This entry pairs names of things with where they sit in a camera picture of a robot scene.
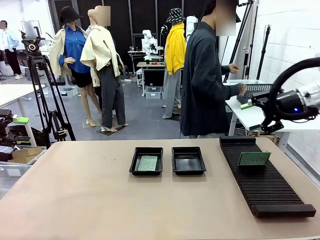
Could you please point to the mannequin cream jacket grey trousers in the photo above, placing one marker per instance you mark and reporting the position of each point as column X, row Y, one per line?
column 100, row 50

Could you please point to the white lab bench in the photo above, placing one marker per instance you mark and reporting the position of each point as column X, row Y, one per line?
column 136, row 52

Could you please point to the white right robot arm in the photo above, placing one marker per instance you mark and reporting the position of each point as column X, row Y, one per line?
column 312, row 93

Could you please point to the person's left hand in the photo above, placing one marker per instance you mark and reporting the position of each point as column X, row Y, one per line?
column 233, row 68

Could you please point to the wood-top workbench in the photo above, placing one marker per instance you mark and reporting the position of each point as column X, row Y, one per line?
column 150, row 64

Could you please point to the person in dark shirt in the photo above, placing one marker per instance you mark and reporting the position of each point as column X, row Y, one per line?
column 200, row 87

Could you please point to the person in light blue shirt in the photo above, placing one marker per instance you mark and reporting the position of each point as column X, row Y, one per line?
column 10, row 55

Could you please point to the black cabinet under workbench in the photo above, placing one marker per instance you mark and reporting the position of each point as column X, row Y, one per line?
column 153, row 77

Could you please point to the small white robot arm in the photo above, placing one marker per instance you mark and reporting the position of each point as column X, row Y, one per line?
column 147, row 37

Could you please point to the grey plastic mesh basket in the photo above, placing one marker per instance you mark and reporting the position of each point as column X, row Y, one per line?
column 260, row 88

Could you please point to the clear plastic container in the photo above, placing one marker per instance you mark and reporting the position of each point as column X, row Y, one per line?
column 12, row 172

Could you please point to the black plastic ESD tray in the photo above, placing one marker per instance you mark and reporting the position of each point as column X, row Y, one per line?
column 146, row 173
column 188, row 172

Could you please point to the clear plastic bin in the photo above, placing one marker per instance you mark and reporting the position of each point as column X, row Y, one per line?
column 245, row 81

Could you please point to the thick black light stand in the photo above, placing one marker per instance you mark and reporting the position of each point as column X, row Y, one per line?
column 247, row 62

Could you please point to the slim black light stand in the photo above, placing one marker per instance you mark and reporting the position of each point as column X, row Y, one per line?
column 262, row 57

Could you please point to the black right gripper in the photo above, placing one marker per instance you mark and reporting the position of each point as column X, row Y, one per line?
column 290, row 102

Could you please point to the person's left forearm dark sleeve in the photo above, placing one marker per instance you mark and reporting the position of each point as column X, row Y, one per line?
column 224, row 70

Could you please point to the mannequin yellow hoodie bucket hat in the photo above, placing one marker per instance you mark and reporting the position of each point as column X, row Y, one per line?
column 175, row 50

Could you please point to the green perforated circuit board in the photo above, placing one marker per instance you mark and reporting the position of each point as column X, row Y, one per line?
column 148, row 163
column 253, row 159

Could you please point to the white rounded-corner table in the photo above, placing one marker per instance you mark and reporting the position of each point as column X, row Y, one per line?
column 247, row 115

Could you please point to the black camera tripod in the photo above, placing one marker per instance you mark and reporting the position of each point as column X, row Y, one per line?
column 37, row 75

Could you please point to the person's right forearm dark sleeve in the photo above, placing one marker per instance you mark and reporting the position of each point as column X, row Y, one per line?
column 227, row 90

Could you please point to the black slotted board rack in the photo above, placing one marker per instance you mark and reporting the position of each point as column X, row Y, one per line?
column 265, row 185

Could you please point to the mannequin blue shirt black hat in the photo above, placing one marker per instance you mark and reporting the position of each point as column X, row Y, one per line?
column 73, row 50

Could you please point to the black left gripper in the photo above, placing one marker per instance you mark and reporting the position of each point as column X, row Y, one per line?
column 3, row 128

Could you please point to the white rectangular table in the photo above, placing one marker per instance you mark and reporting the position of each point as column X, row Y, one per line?
column 15, row 91

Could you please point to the clear storage box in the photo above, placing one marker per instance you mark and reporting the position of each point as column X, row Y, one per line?
column 153, row 93
column 67, row 92

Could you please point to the brown cardboard box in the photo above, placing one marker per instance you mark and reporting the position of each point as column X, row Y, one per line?
column 26, row 152

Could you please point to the person's right hand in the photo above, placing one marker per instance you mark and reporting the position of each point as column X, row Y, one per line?
column 241, row 89

